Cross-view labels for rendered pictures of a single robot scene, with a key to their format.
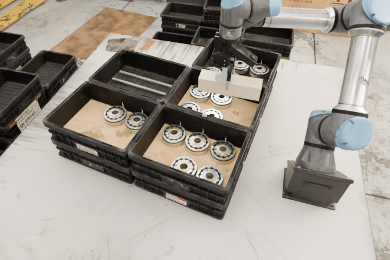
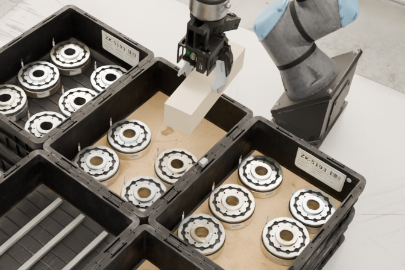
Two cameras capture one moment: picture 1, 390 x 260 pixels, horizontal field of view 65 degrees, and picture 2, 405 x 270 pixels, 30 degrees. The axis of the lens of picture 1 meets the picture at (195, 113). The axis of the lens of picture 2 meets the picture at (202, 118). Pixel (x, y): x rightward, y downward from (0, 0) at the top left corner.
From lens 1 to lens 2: 1.26 m
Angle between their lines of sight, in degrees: 52
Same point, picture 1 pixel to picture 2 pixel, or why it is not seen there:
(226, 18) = not seen: outside the picture
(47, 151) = not seen: outside the picture
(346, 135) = (352, 6)
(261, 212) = not seen: hidden behind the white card
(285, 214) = (344, 158)
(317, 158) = (322, 65)
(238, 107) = (153, 123)
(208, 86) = (199, 113)
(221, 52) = (208, 44)
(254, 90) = (240, 57)
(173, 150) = (232, 249)
